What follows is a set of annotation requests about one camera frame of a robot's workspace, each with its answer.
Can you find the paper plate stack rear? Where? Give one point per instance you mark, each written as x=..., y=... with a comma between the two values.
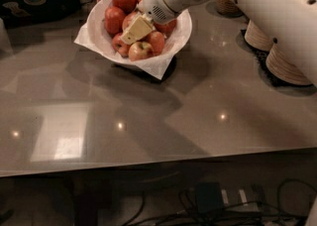
x=256, y=38

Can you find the black mat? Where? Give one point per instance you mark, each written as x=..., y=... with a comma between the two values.
x=261, y=57

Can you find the black laptop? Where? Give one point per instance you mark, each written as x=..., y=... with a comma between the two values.
x=17, y=13

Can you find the white bowl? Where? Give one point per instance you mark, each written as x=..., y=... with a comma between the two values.
x=99, y=35

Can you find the white paper liner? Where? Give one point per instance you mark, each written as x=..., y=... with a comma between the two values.
x=158, y=64

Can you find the paper plate stack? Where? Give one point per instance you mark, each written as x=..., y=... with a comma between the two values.
x=284, y=69
x=256, y=38

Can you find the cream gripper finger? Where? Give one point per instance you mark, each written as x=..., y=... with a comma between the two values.
x=140, y=27

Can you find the red apple lower left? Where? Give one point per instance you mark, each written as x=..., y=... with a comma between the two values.
x=119, y=46

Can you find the red apple lower right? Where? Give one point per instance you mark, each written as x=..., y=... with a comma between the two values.
x=157, y=41

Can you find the black power adapter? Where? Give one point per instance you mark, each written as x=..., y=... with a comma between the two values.
x=208, y=197

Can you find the glass jar with grains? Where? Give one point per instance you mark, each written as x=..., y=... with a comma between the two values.
x=228, y=8

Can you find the yellow red apple front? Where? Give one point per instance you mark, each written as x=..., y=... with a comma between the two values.
x=140, y=50

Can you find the paper plate stack front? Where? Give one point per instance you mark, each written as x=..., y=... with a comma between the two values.
x=284, y=69

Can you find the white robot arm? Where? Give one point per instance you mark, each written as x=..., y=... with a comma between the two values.
x=292, y=24

